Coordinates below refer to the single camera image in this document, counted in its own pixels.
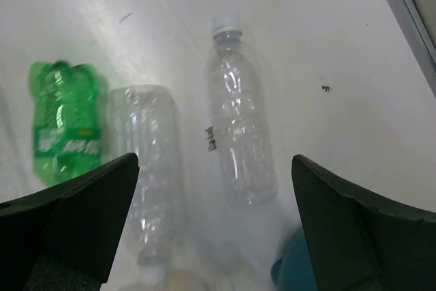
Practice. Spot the clear bottle cap-down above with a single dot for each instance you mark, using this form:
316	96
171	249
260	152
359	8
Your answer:
143	122

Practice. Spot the teal plastic bin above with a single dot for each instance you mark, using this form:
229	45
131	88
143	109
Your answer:
294	271

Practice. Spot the clear bottle with white cap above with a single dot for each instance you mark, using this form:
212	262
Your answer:
238	116

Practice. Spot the green plastic soda bottle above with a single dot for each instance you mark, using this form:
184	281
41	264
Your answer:
67	121

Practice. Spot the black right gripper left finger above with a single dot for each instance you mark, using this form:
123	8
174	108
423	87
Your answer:
65	237

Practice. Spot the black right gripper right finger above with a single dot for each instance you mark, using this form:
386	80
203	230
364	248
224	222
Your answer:
360	240

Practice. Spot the aluminium frame rail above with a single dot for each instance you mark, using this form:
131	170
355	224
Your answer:
416	19

